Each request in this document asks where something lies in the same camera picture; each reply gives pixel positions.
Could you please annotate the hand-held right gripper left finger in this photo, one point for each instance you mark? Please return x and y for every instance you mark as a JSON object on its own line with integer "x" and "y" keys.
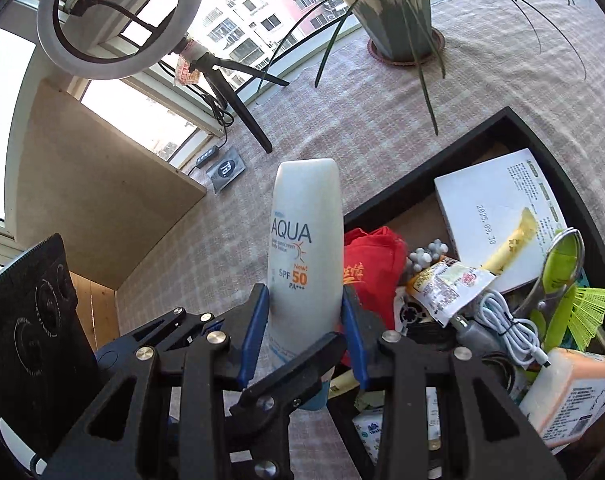
{"x": 255, "y": 330}

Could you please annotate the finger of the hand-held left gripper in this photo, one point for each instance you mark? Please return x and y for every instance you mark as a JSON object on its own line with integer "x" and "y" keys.
{"x": 172, "y": 322}
{"x": 302, "y": 380}

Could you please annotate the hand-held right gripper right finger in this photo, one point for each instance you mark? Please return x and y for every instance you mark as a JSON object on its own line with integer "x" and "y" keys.
{"x": 355, "y": 340}

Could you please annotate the printed sauce packet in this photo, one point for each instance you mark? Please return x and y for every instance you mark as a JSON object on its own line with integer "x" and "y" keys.
{"x": 442, "y": 285}

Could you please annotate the white sunscreen bottle blue cap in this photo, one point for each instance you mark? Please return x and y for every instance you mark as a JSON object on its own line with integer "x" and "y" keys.
{"x": 305, "y": 220}

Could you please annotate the black tray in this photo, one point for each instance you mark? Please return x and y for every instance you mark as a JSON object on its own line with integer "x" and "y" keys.
{"x": 417, "y": 220}

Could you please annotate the metal spring clamp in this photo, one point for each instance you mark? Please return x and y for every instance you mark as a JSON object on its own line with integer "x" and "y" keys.
{"x": 547, "y": 302}

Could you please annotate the small white round gadget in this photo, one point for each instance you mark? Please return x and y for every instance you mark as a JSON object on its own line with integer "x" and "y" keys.
{"x": 410, "y": 312}

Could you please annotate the wooden side panel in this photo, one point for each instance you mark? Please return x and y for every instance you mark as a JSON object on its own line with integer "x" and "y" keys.
{"x": 95, "y": 310}

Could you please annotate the red cloth bag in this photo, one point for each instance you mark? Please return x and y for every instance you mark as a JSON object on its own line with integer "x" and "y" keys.
{"x": 372, "y": 260}

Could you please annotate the blue white tissue packet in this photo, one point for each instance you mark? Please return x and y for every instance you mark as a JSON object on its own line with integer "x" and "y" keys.
{"x": 372, "y": 425}

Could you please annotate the white bead cluster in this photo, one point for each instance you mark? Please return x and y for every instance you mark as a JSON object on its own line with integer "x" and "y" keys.
{"x": 427, "y": 255}

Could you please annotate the brown fibreboard panel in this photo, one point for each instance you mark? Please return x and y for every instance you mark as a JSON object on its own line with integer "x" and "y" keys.
{"x": 92, "y": 175}

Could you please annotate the yellow stick packet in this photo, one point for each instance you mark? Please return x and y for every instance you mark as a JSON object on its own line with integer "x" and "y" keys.
{"x": 515, "y": 240}

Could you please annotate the white printed box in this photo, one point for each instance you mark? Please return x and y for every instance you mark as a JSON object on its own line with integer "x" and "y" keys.
{"x": 482, "y": 195}

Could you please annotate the checked tablecloth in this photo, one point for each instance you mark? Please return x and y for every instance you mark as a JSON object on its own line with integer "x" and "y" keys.
{"x": 357, "y": 125}

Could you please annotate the orange white tissue pack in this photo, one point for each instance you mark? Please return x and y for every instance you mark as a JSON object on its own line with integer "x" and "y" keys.
{"x": 567, "y": 395}

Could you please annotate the black tripod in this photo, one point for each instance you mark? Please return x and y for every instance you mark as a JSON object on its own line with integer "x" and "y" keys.
{"x": 242, "y": 105}

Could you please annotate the green shuttlecock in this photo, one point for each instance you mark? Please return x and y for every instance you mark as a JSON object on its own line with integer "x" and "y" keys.
{"x": 590, "y": 310}

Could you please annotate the red pot saucer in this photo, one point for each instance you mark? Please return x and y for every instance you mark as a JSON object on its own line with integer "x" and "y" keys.
{"x": 432, "y": 45}

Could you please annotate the grey plant pot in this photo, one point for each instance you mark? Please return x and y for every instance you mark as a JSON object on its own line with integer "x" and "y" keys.
{"x": 392, "y": 15}

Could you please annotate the white window frame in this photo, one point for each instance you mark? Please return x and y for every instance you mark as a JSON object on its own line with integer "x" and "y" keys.
{"x": 147, "y": 80}

